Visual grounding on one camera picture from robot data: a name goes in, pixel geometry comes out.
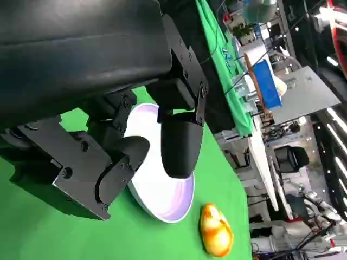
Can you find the orange and white toy bread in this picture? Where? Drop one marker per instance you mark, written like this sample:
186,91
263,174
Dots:
217,233

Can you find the white desk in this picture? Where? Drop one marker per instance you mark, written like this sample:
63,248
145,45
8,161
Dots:
260,162

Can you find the grey board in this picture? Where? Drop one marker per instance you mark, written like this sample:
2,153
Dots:
306,94

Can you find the green table cloth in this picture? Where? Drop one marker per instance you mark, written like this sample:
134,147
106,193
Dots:
54,238

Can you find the brown wooden board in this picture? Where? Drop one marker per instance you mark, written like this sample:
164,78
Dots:
254,78

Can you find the blue box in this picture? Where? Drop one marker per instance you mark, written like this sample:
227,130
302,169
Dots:
267,84

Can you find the lilac plate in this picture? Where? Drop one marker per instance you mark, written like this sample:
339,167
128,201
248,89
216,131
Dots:
168,200

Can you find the potted green plant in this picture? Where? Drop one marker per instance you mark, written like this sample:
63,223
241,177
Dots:
244,32

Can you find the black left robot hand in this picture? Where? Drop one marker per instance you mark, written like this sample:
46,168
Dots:
81,54

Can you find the black office chair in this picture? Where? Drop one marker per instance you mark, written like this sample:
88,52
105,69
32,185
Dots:
291,159

